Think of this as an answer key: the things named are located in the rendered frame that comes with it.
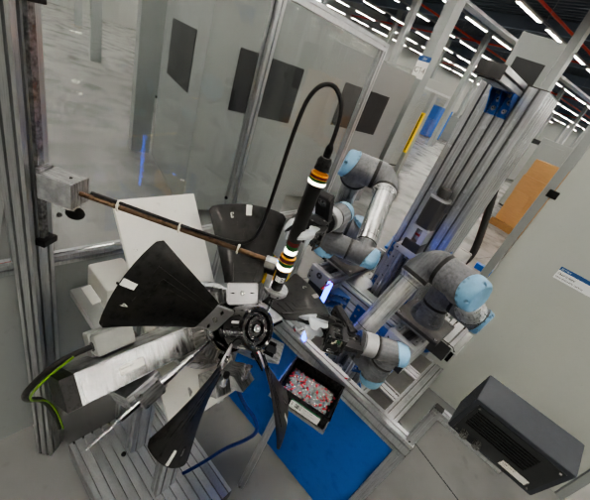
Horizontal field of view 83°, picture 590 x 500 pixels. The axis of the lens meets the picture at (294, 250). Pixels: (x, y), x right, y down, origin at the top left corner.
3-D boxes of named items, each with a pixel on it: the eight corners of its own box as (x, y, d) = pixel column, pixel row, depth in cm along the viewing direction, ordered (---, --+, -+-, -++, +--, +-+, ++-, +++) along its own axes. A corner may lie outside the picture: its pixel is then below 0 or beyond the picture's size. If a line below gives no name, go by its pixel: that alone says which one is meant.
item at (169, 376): (209, 343, 94) (86, 451, 70) (205, 336, 94) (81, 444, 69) (213, 343, 93) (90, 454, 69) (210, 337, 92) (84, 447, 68)
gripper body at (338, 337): (329, 335, 97) (367, 348, 98) (330, 314, 104) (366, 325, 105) (319, 351, 101) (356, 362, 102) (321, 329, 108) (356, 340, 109)
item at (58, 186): (33, 198, 86) (30, 169, 82) (53, 189, 92) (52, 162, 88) (70, 212, 87) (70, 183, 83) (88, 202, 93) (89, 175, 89)
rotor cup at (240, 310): (199, 321, 89) (228, 324, 81) (235, 291, 99) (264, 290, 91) (224, 363, 94) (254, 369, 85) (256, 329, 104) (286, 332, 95)
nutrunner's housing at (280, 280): (265, 299, 95) (322, 143, 72) (267, 291, 98) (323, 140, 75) (278, 304, 95) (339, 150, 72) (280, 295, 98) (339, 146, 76)
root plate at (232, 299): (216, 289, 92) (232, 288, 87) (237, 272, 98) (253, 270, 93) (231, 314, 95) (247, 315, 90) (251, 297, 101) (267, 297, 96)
